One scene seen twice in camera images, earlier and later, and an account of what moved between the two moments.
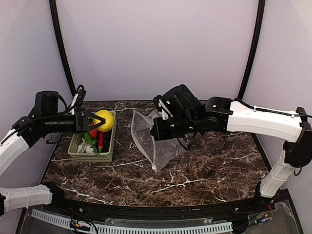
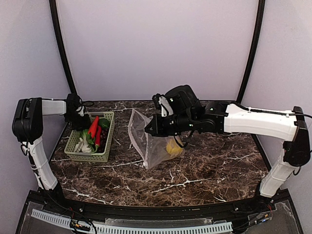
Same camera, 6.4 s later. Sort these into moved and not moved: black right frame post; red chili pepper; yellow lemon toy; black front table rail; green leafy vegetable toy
Moved: yellow lemon toy; green leafy vegetable toy; red chili pepper
Not moved: black right frame post; black front table rail
